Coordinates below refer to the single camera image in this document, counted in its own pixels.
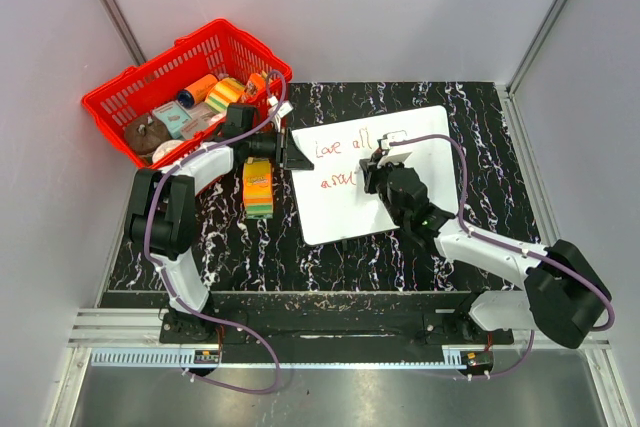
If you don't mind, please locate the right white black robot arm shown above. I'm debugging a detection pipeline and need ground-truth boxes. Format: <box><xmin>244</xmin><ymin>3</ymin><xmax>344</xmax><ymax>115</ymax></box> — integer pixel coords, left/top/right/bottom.
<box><xmin>359</xmin><ymin>156</ymin><xmax>614</xmax><ymax>349</ymax></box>

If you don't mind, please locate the red capped whiteboard marker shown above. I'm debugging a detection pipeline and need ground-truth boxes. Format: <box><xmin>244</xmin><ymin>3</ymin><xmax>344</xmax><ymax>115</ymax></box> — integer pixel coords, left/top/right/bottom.
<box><xmin>358</xmin><ymin>149</ymin><xmax>384</xmax><ymax>184</ymax></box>

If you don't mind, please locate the orange snack box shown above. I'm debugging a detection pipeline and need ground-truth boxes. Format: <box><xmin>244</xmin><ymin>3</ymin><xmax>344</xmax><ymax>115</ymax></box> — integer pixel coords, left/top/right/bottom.
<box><xmin>240</xmin><ymin>71</ymin><xmax>270</xmax><ymax>103</ymax></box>

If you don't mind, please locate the red plastic shopping basket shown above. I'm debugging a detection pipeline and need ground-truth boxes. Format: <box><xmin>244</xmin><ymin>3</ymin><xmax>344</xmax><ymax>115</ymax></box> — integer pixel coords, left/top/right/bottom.
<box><xmin>82</xmin><ymin>18</ymin><xmax>293</xmax><ymax>169</ymax></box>

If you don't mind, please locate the stacked colourful sponge pack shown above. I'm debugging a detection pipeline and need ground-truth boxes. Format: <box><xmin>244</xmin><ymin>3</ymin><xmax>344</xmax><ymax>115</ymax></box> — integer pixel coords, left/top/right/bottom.
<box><xmin>242</xmin><ymin>157</ymin><xmax>274</xmax><ymax>219</ymax></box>

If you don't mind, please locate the white whiteboard black frame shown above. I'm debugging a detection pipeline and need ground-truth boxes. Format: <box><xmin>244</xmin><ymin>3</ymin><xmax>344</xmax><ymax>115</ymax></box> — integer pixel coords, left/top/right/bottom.
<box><xmin>289</xmin><ymin>105</ymin><xmax>460</xmax><ymax>247</ymax></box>

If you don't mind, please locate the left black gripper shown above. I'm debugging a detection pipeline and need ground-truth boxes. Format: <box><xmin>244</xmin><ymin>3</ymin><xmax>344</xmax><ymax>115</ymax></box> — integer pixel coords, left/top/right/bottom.
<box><xmin>245</xmin><ymin>127</ymin><xmax>313</xmax><ymax>171</ymax></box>

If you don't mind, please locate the pink white packet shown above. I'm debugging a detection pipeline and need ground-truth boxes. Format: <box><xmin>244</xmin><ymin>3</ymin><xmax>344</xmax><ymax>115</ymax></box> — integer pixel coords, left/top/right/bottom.
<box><xmin>180</xmin><ymin>102</ymin><xmax>225</xmax><ymax>140</ymax></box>

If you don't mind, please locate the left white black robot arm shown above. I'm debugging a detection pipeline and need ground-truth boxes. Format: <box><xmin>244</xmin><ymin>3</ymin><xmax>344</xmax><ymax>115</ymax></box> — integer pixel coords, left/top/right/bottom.
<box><xmin>124</xmin><ymin>97</ymin><xmax>314</xmax><ymax>343</ymax></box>

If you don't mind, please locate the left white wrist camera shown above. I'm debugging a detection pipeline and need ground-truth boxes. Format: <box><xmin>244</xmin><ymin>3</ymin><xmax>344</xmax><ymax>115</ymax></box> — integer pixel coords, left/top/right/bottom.
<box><xmin>267</xmin><ymin>96</ymin><xmax>293</xmax><ymax>123</ymax></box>

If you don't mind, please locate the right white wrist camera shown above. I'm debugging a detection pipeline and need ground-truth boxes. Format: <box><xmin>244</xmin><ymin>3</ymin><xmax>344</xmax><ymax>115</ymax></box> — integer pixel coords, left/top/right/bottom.
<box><xmin>376</xmin><ymin>130</ymin><xmax>412</xmax><ymax>168</ymax></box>

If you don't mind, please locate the teal small box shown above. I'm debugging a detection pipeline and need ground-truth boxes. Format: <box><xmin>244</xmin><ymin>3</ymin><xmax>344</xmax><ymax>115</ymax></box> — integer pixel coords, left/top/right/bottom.
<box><xmin>152</xmin><ymin>101</ymin><xmax>191</xmax><ymax>139</ymax></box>

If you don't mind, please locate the white round container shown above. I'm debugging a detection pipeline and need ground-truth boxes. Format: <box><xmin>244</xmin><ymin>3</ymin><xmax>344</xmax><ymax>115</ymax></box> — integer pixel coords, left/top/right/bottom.
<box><xmin>151</xmin><ymin>139</ymin><xmax>183</xmax><ymax>163</ymax></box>

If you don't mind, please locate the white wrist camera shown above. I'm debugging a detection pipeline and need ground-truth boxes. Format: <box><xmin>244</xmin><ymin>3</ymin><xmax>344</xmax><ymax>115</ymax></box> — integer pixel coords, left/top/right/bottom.
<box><xmin>376</xmin><ymin>130</ymin><xmax>412</xmax><ymax>168</ymax></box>
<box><xmin>267</xmin><ymin>96</ymin><xmax>293</xmax><ymax>123</ymax></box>

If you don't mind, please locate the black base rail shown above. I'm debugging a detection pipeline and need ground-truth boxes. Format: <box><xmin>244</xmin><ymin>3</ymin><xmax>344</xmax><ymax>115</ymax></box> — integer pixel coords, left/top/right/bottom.
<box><xmin>159</xmin><ymin>291</ymin><xmax>516</xmax><ymax>348</ymax></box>

